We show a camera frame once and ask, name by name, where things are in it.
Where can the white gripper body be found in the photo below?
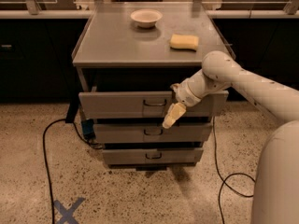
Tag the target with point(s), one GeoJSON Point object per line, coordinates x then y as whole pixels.
{"type": "Point", "coordinates": [186, 94]}

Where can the grey top drawer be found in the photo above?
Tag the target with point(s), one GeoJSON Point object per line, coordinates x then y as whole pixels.
{"type": "Point", "coordinates": [144, 104]}

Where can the grey drawer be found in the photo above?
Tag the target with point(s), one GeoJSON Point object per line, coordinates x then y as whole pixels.
{"type": "Point", "coordinates": [152, 156]}
{"type": "Point", "coordinates": [144, 104]}
{"type": "Point", "coordinates": [151, 133]}

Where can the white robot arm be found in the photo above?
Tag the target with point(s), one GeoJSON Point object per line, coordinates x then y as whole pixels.
{"type": "Point", "coordinates": [276, 184]}

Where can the grey middle drawer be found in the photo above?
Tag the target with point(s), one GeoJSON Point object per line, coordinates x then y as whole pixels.
{"type": "Point", "coordinates": [151, 133]}

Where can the grey drawer cabinet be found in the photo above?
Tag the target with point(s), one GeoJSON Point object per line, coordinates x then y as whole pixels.
{"type": "Point", "coordinates": [114, 54]}

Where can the grey bottom drawer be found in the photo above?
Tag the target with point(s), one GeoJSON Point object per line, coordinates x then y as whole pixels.
{"type": "Point", "coordinates": [152, 156]}

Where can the yellow sponge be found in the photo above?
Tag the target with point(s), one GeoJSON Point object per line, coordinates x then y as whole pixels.
{"type": "Point", "coordinates": [184, 42]}

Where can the white bowl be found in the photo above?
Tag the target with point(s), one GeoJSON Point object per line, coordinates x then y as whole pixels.
{"type": "Point", "coordinates": [146, 18]}

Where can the blue power box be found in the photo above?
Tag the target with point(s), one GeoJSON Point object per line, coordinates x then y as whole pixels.
{"type": "Point", "coordinates": [87, 129]}

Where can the dark lab counter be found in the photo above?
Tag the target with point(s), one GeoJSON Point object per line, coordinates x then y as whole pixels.
{"type": "Point", "coordinates": [36, 64]}

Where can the blue tape cross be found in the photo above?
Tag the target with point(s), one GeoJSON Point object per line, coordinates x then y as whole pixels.
{"type": "Point", "coordinates": [67, 214]}

